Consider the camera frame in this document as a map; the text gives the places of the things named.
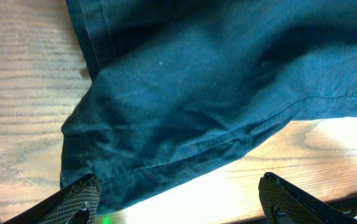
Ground navy blue shorts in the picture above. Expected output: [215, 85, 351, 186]
[60, 0, 357, 215]

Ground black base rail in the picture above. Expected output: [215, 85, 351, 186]
[225, 192, 357, 224]

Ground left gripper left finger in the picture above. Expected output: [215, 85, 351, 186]
[7, 174, 101, 224]

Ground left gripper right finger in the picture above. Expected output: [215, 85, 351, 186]
[258, 172, 357, 224]

